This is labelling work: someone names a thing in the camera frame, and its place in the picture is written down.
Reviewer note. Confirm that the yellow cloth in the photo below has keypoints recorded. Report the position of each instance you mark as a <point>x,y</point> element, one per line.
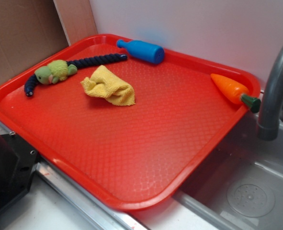
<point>104,84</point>

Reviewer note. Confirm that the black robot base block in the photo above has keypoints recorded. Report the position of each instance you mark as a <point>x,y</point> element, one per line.
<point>18,161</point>

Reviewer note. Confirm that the red plastic tray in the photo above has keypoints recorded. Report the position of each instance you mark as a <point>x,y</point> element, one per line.
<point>129,157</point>

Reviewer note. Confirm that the blue plastic bottle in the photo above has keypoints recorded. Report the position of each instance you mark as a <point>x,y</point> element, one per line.
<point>142,50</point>

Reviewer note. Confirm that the green plush turtle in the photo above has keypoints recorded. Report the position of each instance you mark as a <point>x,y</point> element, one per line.
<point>57,70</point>

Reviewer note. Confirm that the orange toy carrot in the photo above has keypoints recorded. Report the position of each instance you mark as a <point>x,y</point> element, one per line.
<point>236,92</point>

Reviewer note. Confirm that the grey faucet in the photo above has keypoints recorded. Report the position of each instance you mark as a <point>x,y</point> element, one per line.
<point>271,109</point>

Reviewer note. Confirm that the grey sink basin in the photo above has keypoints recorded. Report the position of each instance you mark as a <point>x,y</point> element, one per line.
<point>239,185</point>

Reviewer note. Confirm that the brown cardboard panel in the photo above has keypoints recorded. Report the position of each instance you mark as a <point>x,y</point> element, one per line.
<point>32,30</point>

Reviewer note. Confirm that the dark blue rope toy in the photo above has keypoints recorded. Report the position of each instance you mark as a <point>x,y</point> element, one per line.
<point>32,81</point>

